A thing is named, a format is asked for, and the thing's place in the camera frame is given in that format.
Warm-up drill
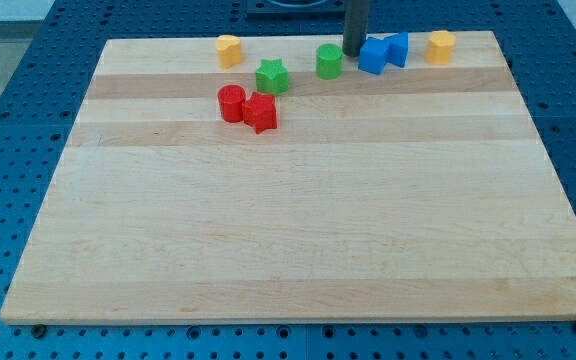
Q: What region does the yellow heart block left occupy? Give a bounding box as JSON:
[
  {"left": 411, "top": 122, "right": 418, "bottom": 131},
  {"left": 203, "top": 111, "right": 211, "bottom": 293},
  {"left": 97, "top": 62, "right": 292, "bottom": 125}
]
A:
[{"left": 215, "top": 35, "right": 243, "bottom": 69}]

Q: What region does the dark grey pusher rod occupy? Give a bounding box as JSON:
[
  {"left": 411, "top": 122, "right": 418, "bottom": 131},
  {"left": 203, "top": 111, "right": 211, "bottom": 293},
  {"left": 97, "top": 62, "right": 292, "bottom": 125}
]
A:
[{"left": 342, "top": 0, "right": 370, "bottom": 57}]

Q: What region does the wooden board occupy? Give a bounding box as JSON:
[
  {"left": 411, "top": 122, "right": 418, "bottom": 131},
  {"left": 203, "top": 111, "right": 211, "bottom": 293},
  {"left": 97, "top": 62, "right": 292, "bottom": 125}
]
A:
[{"left": 0, "top": 31, "right": 576, "bottom": 325}]

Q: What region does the green cylinder block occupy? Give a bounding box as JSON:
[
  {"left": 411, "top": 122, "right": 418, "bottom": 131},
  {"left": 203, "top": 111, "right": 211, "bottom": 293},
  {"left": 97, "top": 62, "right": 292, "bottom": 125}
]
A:
[{"left": 316, "top": 43, "right": 343, "bottom": 80}]

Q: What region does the green star block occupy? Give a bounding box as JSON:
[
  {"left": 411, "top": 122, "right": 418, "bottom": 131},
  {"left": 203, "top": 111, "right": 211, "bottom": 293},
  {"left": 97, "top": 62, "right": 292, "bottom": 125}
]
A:
[{"left": 255, "top": 59, "right": 290, "bottom": 95}]

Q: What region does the red cylinder block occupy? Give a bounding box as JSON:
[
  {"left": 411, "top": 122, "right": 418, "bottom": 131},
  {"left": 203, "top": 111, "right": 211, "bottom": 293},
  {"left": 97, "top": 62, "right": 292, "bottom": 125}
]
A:
[{"left": 217, "top": 84, "right": 246, "bottom": 123}]

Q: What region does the blue cube block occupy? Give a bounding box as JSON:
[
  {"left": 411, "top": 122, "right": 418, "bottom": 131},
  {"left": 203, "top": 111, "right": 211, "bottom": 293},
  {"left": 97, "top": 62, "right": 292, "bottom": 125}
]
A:
[{"left": 358, "top": 37, "right": 389, "bottom": 75}]

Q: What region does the yellow hexagon block right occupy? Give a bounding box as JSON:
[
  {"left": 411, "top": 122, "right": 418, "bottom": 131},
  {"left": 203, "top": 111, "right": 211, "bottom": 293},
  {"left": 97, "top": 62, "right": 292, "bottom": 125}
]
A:
[{"left": 424, "top": 30, "right": 457, "bottom": 65}]

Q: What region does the red star block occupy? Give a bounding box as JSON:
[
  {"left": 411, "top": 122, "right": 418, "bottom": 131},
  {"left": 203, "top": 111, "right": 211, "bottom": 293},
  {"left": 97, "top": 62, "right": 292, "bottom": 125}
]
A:
[{"left": 242, "top": 92, "right": 278, "bottom": 134}]

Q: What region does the blue triangle block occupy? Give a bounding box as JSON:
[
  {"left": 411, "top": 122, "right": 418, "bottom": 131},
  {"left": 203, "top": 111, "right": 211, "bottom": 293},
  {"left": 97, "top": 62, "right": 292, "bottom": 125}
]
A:
[{"left": 384, "top": 32, "right": 409, "bottom": 68}]

